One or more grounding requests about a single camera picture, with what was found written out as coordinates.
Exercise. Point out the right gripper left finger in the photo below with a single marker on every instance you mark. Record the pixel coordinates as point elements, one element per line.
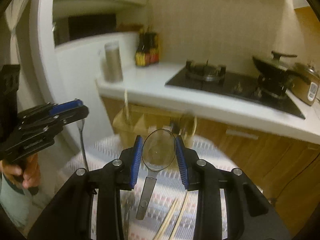
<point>68,215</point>

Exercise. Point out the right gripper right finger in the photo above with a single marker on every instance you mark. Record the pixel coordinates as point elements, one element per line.
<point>249,213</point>

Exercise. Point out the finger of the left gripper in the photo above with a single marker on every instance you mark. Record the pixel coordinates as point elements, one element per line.
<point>73,115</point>
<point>63,107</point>

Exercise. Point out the wooden chopstick across spoons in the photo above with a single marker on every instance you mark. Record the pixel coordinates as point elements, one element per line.
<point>182,210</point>

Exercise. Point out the person's left hand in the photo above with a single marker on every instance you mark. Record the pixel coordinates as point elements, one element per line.
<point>30,175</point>

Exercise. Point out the white refrigerator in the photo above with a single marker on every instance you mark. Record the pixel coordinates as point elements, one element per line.
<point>80,63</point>

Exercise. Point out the wooden base cabinets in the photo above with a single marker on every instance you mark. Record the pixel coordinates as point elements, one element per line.
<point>279,152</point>

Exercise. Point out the beige thermos flask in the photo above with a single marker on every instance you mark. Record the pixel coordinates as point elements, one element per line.
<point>112,69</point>

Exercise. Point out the yellow plastic utensil basket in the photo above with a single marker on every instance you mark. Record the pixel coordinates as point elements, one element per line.
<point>145,120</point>

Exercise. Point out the red label sauce bottle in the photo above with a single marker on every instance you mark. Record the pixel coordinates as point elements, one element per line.
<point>153,47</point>

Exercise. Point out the brown rice cooker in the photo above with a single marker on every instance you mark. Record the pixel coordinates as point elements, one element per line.
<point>305,92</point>

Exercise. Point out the black gas stove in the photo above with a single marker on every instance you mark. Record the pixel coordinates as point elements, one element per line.
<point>216,79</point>

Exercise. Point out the black wok with lid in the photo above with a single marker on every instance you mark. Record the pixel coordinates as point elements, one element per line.
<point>274,67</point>

